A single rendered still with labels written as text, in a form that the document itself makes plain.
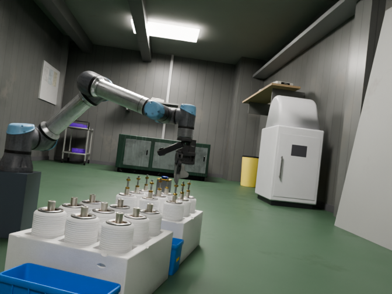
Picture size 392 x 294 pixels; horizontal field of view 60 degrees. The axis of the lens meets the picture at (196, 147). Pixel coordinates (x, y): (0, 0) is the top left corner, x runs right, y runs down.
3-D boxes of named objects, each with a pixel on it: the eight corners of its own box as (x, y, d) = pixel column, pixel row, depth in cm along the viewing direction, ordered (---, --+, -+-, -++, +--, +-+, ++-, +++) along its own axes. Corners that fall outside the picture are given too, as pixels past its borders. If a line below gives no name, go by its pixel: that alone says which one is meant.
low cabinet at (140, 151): (198, 175, 778) (202, 146, 780) (206, 181, 624) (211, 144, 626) (124, 167, 763) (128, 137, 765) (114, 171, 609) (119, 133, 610)
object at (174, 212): (155, 242, 150) (160, 202, 150) (163, 238, 159) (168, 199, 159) (175, 246, 147) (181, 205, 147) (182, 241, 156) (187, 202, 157)
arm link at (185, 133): (179, 127, 150) (176, 128, 158) (178, 137, 150) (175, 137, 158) (195, 129, 152) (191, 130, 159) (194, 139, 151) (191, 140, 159)
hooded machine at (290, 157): (317, 210, 388) (329, 95, 391) (269, 205, 382) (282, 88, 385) (294, 202, 454) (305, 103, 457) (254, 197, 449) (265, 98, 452)
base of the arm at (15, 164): (-10, 170, 154) (-7, 148, 154) (6, 168, 169) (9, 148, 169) (25, 173, 155) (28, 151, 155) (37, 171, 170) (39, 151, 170)
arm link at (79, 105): (15, 136, 170) (93, 66, 160) (36, 138, 185) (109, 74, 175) (26, 154, 168) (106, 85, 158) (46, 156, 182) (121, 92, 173)
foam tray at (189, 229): (97, 249, 153) (101, 209, 153) (132, 232, 190) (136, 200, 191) (179, 265, 143) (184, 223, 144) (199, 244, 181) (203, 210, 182)
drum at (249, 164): (260, 188, 619) (263, 157, 620) (241, 186, 615) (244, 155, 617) (255, 186, 655) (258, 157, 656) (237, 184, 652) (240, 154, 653)
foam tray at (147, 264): (0, 294, 100) (8, 233, 100) (78, 258, 137) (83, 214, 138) (119, 326, 90) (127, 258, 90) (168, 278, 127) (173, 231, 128)
